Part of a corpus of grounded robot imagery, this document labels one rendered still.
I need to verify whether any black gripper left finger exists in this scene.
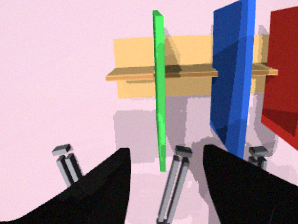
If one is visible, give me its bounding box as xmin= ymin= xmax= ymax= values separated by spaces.
xmin=0 ymin=148 xmax=132 ymax=224

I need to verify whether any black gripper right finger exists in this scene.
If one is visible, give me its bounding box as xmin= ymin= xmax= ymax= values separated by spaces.
xmin=204 ymin=144 xmax=298 ymax=224

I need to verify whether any dark red board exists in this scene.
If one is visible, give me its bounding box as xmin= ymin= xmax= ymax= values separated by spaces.
xmin=261 ymin=6 xmax=298 ymax=151

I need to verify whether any green board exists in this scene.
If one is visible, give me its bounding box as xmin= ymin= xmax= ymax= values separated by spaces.
xmin=152 ymin=10 xmax=166 ymax=172

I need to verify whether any dark blue board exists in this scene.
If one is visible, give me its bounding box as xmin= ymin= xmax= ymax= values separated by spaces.
xmin=210 ymin=0 xmax=257 ymax=160

